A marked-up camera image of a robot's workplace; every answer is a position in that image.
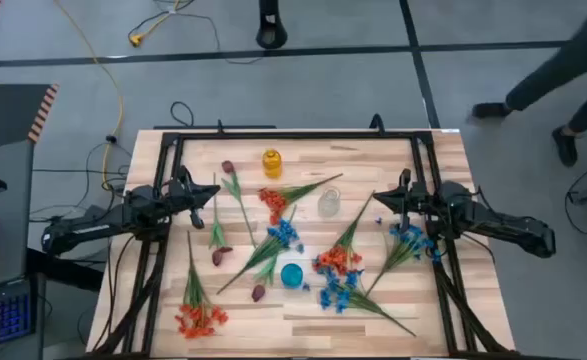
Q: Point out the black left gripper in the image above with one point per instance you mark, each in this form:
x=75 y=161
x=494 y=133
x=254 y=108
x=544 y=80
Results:
x=183 y=195

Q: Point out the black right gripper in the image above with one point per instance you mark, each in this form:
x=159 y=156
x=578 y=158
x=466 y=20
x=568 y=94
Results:
x=413 y=197

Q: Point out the blue artificial flower bunch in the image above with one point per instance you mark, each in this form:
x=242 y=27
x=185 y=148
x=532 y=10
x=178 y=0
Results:
x=284 y=234
x=408 y=241
x=337 y=295

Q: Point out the dark red artificial tulip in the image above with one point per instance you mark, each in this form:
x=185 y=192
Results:
x=258 y=292
x=228 y=166
x=217 y=257

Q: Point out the clear glass vase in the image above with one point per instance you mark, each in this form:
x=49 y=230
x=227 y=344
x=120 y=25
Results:
x=329 y=202

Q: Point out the blue glass vase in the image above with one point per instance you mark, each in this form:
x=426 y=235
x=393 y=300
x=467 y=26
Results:
x=292 y=276

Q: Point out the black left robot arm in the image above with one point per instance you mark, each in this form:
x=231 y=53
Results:
x=88 y=227

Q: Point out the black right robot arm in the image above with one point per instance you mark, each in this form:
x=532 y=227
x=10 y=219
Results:
x=503 y=225

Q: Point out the yellow glass vase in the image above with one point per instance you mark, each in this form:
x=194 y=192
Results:
x=272 y=165

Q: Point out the grey side desk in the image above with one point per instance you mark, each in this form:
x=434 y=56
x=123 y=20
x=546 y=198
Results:
x=8 y=240

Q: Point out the person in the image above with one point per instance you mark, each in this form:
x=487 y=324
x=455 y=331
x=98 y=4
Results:
x=563 y=65

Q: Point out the backlit computer keyboard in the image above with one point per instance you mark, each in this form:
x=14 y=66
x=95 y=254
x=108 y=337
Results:
x=0 y=315

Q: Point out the black metal table frame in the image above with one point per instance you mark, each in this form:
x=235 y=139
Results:
x=323 y=135

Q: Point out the black stand post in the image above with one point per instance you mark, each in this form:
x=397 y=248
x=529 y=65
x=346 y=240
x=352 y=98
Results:
x=271 y=32

